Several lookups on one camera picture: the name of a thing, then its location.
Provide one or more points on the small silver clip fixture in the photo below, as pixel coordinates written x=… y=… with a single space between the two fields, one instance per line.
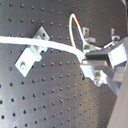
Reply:
x=89 y=41

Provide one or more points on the black perforated breadboard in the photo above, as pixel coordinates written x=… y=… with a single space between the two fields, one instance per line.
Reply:
x=55 y=93

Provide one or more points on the small silver edge fixture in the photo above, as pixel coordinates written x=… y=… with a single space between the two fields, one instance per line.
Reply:
x=114 y=37

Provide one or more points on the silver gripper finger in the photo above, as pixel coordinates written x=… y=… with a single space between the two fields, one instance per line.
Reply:
x=103 y=54
x=103 y=75

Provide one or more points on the silver cable clip bracket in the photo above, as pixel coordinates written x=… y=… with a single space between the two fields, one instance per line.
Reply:
x=32 y=54

